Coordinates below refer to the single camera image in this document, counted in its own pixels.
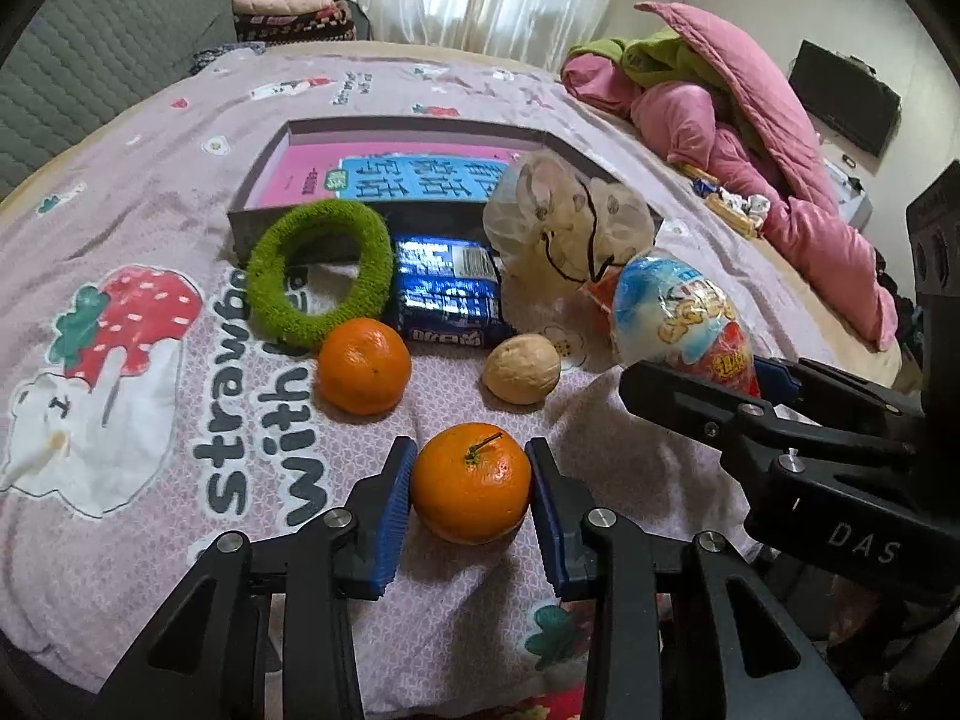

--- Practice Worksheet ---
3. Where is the orange tangerine plain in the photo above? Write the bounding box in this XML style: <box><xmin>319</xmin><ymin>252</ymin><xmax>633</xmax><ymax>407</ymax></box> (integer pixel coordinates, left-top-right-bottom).
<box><xmin>317</xmin><ymin>319</ymin><xmax>412</xmax><ymax>416</ymax></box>

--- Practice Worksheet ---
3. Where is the black television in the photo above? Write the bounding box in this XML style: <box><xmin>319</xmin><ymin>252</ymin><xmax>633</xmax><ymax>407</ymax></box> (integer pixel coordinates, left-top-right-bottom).
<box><xmin>789</xmin><ymin>41</ymin><xmax>901</xmax><ymax>158</ymax></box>

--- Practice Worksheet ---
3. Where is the green fuzzy ring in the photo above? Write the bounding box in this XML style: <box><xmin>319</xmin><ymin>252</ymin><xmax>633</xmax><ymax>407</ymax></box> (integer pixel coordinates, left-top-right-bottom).
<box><xmin>244</xmin><ymin>198</ymin><xmax>395</xmax><ymax>353</ymax></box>

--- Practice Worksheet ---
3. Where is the egg shaped snack pack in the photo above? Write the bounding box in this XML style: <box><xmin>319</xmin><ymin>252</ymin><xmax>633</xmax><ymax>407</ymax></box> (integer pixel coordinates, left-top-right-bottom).
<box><xmin>587</xmin><ymin>250</ymin><xmax>760</xmax><ymax>397</ymax></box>

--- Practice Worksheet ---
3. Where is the orange tangerine with stem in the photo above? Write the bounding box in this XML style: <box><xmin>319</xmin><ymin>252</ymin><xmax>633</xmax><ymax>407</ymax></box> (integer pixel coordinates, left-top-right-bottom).
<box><xmin>410</xmin><ymin>422</ymin><xmax>532</xmax><ymax>546</ymax></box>

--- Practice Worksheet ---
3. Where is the pink quilted duvet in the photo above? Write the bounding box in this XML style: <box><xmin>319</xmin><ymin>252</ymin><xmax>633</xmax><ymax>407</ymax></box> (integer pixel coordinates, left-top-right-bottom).
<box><xmin>560</xmin><ymin>2</ymin><xmax>896</xmax><ymax>349</ymax></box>

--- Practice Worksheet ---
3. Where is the strawberry print bed sheet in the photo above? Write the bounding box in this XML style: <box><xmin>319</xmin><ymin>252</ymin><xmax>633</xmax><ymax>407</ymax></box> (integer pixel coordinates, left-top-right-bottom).
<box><xmin>2</xmin><ymin>47</ymin><xmax>833</xmax><ymax>691</ymax></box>

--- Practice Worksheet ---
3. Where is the tan walnut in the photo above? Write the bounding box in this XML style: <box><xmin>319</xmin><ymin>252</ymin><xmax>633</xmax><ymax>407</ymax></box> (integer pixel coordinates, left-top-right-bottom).
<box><xmin>482</xmin><ymin>333</ymin><xmax>562</xmax><ymax>406</ymax></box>

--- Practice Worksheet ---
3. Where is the grey quilted headboard cushion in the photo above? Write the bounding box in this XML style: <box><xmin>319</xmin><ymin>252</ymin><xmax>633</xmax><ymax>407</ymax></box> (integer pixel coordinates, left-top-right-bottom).
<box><xmin>2</xmin><ymin>0</ymin><xmax>236</xmax><ymax>193</ymax></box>

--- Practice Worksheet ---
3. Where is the stack of folded blankets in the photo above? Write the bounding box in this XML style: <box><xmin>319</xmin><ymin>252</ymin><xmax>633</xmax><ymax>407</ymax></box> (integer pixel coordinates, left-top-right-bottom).
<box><xmin>231</xmin><ymin>0</ymin><xmax>358</xmax><ymax>44</ymax></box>

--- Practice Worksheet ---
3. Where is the blue biscuit packet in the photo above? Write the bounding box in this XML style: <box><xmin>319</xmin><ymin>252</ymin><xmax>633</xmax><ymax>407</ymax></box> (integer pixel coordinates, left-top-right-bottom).
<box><xmin>389</xmin><ymin>236</ymin><xmax>516</xmax><ymax>349</ymax></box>

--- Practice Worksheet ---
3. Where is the green blanket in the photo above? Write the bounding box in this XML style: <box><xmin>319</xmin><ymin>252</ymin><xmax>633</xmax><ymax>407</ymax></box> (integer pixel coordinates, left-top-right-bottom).
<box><xmin>568</xmin><ymin>28</ymin><xmax>727</xmax><ymax>91</ymax></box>

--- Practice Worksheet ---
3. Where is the pink blue picture book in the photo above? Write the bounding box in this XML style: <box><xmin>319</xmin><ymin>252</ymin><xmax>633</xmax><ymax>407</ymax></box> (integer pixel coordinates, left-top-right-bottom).
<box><xmin>244</xmin><ymin>140</ymin><xmax>524</xmax><ymax>210</ymax></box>

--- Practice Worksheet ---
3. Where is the small clutter beside duvet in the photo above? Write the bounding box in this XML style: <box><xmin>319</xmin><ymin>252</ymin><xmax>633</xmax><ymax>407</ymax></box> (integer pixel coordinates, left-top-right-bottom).
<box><xmin>679</xmin><ymin>164</ymin><xmax>770</xmax><ymax>239</ymax></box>

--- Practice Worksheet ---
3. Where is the translucent bag with plush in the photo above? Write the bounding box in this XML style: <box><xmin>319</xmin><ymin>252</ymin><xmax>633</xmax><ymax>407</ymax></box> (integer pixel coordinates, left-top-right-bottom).
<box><xmin>483</xmin><ymin>151</ymin><xmax>656</xmax><ymax>302</ymax></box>

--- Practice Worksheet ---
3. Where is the grey cardboard box tray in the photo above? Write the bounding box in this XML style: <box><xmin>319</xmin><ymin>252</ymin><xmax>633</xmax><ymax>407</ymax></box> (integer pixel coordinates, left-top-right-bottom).
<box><xmin>228</xmin><ymin>112</ymin><xmax>662</xmax><ymax>277</ymax></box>

